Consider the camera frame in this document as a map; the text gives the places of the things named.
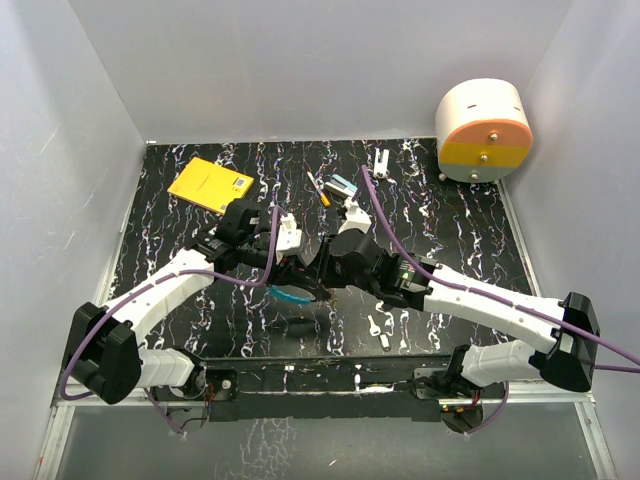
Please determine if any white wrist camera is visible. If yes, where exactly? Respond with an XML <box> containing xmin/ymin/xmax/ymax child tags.
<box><xmin>276</xmin><ymin>213</ymin><xmax>302</xmax><ymax>255</ymax></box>
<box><xmin>338</xmin><ymin>198</ymin><xmax>371</xmax><ymax>234</ymax></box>

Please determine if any teal white stapler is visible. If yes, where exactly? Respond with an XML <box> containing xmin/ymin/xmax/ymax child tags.
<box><xmin>324</xmin><ymin>174</ymin><xmax>358</xmax><ymax>200</ymax></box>

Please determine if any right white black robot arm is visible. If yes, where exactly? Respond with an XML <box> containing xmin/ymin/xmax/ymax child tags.
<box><xmin>309</xmin><ymin>229</ymin><xmax>600</xmax><ymax>397</ymax></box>

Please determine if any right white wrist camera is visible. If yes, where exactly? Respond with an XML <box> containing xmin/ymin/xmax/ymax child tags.
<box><xmin>338</xmin><ymin>198</ymin><xmax>371</xmax><ymax>234</ymax></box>

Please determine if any white orange pen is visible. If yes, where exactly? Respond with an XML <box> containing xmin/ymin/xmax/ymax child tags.
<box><xmin>307</xmin><ymin>171</ymin><xmax>331</xmax><ymax>208</ymax></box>

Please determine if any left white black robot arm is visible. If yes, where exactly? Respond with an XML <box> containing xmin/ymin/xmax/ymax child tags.
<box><xmin>59</xmin><ymin>199</ymin><xmax>302</xmax><ymax>405</ymax></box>

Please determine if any blue organizer handle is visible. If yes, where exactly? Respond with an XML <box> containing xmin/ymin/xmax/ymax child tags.
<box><xmin>268</xmin><ymin>286</ymin><xmax>313</xmax><ymax>305</ymax></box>

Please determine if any yellow notepad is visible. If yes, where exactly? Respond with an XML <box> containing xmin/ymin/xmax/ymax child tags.
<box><xmin>167</xmin><ymin>157</ymin><xmax>254</xmax><ymax>214</ymax></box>

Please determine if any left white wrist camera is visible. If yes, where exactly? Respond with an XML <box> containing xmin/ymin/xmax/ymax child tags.
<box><xmin>276</xmin><ymin>213</ymin><xmax>302</xmax><ymax>255</ymax></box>

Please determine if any white orange yellow drum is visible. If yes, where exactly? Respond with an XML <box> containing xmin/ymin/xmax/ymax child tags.
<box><xmin>435</xmin><ymin>78</ymin><xmax>533</xmax><ymax>183</ymax></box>

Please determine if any white plastic clip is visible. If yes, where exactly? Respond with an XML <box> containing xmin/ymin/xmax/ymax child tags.
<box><xmin>373</xmin><ymin>148</ymin><xmax>390</xmax><ymax>179</ymax></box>

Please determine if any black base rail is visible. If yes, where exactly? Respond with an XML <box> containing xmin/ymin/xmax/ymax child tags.
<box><xmin>149</xmin><ymin>352</ymin><xmax>509</xmax><ymax>424</ymax></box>

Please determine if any metal key organizer with rings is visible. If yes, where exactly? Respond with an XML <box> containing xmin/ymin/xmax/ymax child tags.
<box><xmin>277</xmin><ymin>281</ymin><xmax>333</xmax><ymax>303</ymax></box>

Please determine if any white tagged key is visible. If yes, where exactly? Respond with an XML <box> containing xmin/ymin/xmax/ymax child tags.
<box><xmin>367</xmin><ymin>315</ymin><xmax>391</xmax><ymax>352</ymax></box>

